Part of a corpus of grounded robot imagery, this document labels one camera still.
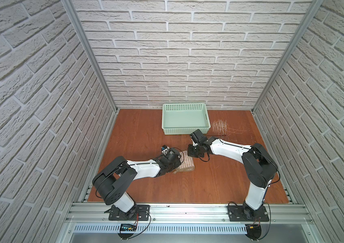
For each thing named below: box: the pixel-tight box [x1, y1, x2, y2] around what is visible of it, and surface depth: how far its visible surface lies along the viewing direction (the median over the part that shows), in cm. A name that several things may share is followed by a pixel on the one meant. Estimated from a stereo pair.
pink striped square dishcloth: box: [172, 150, 196, 174], surface depth 89 cm
